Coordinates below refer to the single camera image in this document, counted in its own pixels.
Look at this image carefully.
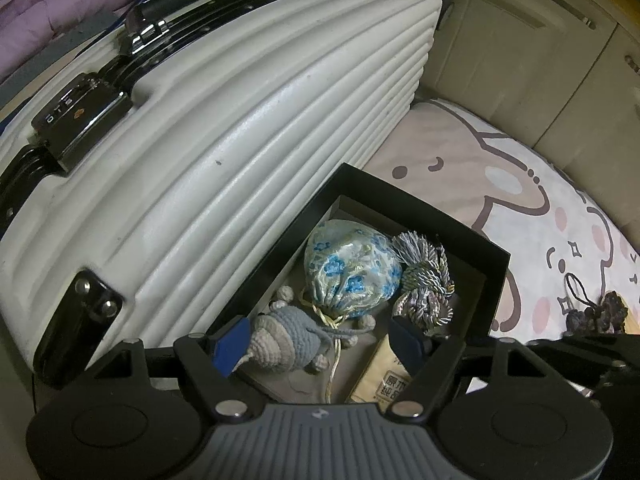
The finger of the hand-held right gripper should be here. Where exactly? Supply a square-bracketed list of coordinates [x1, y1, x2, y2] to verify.
[527, 332, 640, 368]

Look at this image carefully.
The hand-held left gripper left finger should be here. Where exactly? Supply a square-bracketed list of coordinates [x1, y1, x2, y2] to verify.
[75, 316, 266, 423]

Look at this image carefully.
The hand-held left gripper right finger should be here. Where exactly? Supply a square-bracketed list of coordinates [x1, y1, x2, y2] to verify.
[384, 316, 586, 421]

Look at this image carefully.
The small yellow carton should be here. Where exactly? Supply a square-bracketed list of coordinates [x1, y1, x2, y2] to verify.
[345, 332, 426, 406]

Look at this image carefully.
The dark purple crochet charm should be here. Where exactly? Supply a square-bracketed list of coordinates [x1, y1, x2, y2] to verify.
[564, 272, 632, 336]

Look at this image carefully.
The grey crochet mouse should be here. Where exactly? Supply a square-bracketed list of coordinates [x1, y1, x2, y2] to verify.
[247, 285, 334, 376]

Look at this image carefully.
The grey rope tassel knot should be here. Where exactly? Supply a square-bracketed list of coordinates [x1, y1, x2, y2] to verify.
[390, 230, 456, 334]

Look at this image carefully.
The blue floral brocade pouch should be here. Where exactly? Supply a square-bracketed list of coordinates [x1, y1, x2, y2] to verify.
[299, 220, 404, 403]

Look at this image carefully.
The black rectangular box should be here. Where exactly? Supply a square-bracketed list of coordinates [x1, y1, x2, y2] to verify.
[207, 162, 511, 406]

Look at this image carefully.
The printed cartoon blanket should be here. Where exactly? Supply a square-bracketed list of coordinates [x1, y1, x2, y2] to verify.
[365, 100, 640, 347]

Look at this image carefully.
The white ribbed suitcase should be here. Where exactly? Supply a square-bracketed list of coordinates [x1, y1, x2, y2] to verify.
[0, 0, 444, 389]

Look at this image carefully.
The cream cabinet door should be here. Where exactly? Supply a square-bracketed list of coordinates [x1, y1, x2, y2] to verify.
[425, 0, 618, 146]
[530, 30, 640, 241]

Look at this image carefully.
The cream cabinet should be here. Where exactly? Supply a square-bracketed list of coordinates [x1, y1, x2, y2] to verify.
[420, 0, 640, 241]

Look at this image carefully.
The purple quilt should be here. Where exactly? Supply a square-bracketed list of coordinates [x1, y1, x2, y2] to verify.
[0, 0, 151, 78]

